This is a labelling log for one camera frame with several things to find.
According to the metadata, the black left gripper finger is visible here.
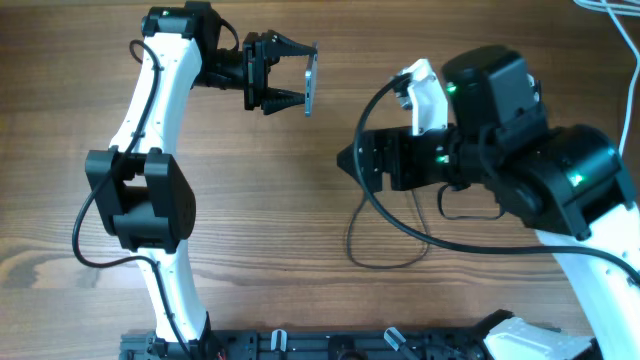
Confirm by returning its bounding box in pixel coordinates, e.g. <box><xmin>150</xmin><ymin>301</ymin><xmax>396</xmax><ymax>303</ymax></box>
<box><xmin>261</xmin><ymin>88</ymin><xmax>305</xmax><ymax>115</ymax></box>
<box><xmin>267</xmin><ymin>30</ymin><xmax>317</xmax><ymax>58</ymax></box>

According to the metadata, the blue screen smartphone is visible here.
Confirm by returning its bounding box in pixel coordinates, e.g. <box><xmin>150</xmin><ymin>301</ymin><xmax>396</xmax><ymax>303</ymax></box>
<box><xmin>304</xmin><ymin>41</ymin><xmax>318</xmax><ymax>117</ymax></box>

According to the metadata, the black charger cable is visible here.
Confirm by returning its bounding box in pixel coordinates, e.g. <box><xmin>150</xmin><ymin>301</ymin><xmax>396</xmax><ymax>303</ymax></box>
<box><xmin>345</xmin><ymin>187</ymin><xmax>431</xmax><ymax>270</ymax></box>

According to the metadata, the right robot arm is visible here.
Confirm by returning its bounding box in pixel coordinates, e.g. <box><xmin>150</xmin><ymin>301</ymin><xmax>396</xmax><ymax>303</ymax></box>
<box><xmin>337</xmin><ymin>45</ymin><xmax>639</xmax><ymax>359</ymax></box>

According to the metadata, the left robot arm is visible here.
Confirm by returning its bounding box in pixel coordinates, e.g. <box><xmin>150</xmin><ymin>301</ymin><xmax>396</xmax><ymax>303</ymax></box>
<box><xmin>85</xmin><ymin>1</ymin><xmax>318</xmax><ymax>359</ymax></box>

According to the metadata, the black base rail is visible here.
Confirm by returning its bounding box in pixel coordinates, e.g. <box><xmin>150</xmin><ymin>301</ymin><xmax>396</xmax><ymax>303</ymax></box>
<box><xmin>118</xmin><ymin>327</ymin><xmax>601</xmax><ymax>360</ymax></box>

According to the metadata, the white power strip cord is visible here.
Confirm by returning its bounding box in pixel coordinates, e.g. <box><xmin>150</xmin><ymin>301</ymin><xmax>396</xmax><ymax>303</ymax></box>
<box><xmin>572</xmin><ymin>0</ymin><xmax>640</xmax><ymax>157</ymax></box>

